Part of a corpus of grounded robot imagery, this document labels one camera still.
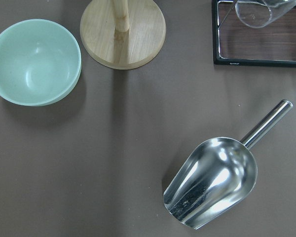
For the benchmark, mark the steel ice scoop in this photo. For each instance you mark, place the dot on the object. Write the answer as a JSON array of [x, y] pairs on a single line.
[[218, 174]]

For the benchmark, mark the clear plastic cup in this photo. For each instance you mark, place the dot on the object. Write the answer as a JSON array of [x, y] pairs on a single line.
[[260, 13]]

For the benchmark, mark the wooden stand with round base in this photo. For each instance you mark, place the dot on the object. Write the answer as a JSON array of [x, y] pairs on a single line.
[[123, 34]]

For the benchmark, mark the mint green bowl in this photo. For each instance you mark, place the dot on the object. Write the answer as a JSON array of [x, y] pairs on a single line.
[[40, 63]]

